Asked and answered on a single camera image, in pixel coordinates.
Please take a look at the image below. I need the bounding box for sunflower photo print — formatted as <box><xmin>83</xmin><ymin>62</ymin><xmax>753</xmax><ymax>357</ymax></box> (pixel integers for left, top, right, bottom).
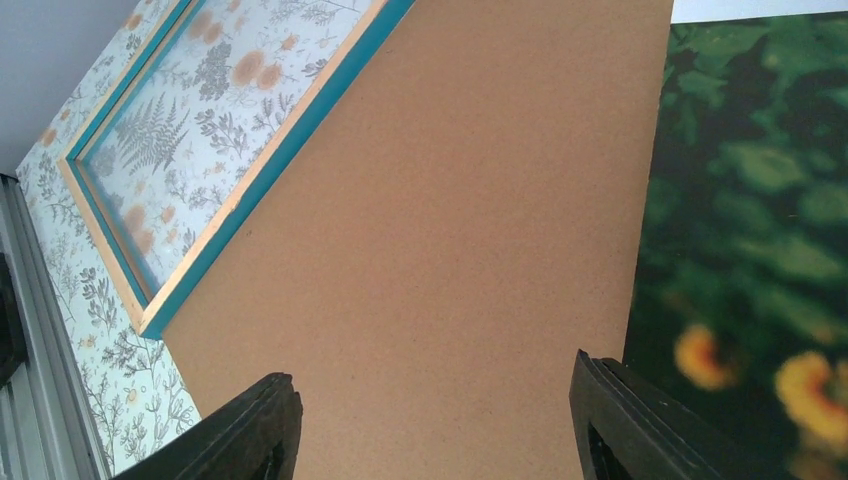
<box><xmin>623</xmin><ymin>1</ymin><xmax>847</xmax><ymax>479</ymax></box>

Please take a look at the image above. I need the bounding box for teal wooden picture frame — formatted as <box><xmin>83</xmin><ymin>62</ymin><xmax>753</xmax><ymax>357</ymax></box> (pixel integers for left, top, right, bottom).
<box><xmin>58</xmin><ymin>1</ymin><xmax>410</xmax><ymax>340</ymax></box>

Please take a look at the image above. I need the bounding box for brown backing board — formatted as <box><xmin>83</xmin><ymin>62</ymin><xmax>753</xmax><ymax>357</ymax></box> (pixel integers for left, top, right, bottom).
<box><xmin>164</xmin><ymin>1</ymin><xmax>672</xmax><ymax>479</ymax></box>

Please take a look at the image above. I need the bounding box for floral patterned table mat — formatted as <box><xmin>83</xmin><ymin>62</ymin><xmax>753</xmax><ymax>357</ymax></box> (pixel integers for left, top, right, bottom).
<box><xmin>16</xmin><ymin>1</ymin><xmax>200</xmax><ymax>477</ymax></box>

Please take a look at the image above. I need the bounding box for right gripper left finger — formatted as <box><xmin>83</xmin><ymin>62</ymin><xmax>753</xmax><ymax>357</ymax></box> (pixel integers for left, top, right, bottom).
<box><xmin>116</xmin><ymin>372</ymin><xmax>303</xmax><ymax>480</ymax></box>

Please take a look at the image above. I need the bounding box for aluminium rail base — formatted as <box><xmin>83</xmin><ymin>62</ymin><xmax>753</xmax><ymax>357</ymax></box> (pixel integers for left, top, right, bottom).
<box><xmin>1</xmin><ymin>175</ymin><xmax>111</xmax><ymax>479</ymax></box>

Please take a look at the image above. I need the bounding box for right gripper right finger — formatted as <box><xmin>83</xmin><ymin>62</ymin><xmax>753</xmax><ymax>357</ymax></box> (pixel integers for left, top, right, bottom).
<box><xmin>569</xmin><ymin>350</ymin><xmax>749</xmax><ymax>479</ymax></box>

